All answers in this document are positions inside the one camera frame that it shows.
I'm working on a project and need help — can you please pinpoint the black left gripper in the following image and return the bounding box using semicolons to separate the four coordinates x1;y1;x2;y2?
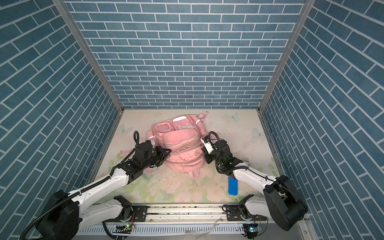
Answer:
140;145;172;170

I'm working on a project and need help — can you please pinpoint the blue pencil case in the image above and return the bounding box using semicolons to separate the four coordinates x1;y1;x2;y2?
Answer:
228;176;238;196

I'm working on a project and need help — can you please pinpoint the pink student backpack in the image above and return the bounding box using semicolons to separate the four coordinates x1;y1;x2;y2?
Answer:
116;110;221;178

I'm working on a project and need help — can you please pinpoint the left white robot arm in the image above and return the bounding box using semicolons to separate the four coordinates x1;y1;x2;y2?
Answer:
35;141;171;240

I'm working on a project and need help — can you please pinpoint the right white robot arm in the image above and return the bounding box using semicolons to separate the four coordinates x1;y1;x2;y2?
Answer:
201;136;308;231

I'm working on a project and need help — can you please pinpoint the right black cable loop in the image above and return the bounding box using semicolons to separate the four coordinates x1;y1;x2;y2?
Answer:
208;131;229;175

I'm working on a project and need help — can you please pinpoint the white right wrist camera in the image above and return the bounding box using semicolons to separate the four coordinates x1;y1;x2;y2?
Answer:
201;136;214;154

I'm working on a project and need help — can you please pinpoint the left black corrugated cable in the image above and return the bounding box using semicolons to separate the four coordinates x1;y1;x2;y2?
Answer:
19;130;141;240

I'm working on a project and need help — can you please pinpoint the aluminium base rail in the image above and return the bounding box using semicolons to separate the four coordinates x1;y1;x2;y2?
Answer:
76;200;293;240

